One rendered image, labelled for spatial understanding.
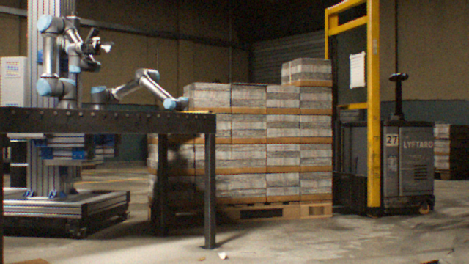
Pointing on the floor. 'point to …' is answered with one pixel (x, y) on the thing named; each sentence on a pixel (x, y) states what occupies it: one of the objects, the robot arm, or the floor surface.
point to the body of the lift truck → (396, 162)
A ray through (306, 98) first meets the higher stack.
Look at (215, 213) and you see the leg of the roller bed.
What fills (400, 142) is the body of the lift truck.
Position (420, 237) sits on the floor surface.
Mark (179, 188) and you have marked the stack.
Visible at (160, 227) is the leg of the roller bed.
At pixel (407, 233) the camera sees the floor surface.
